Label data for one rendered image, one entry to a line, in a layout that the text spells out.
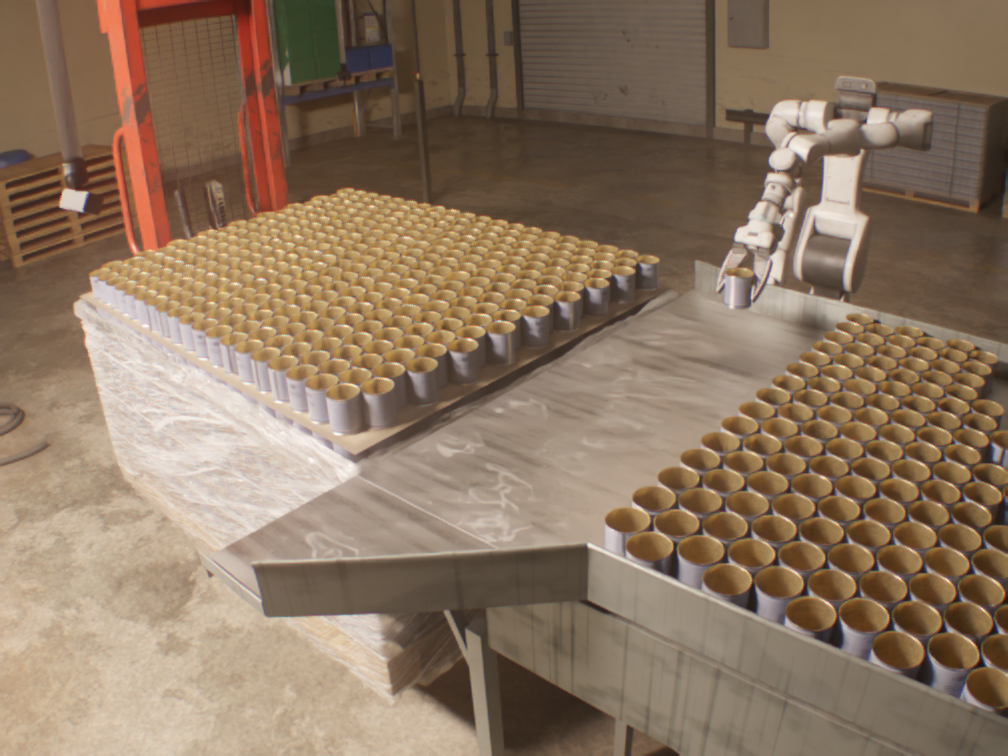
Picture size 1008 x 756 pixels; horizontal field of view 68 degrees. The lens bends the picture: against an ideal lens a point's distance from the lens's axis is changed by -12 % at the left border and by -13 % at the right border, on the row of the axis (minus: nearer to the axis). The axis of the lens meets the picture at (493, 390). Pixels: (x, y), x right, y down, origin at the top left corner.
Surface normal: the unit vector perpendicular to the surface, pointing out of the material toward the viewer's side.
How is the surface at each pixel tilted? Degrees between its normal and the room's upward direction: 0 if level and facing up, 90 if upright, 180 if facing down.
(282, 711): 0
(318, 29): 90
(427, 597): 90
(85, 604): 0
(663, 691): 90
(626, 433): 0
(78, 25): 90
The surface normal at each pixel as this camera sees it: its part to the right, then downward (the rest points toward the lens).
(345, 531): -0.06, -0.89
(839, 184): -0.64, 0.28
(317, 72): 0.74, 0.26
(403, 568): 0.04, 0.44
